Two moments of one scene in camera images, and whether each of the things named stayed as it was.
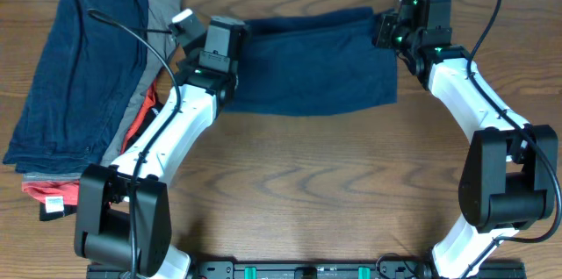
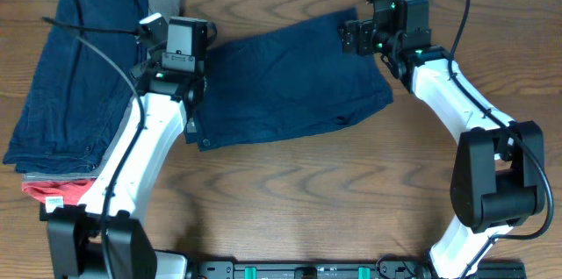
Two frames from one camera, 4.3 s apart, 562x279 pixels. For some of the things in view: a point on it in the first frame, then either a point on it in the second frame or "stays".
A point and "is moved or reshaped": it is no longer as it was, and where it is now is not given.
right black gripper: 387,22 -> 364,29
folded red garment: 59,194 stays
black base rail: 311,269 stays
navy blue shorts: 313,60 is moved or reshaped
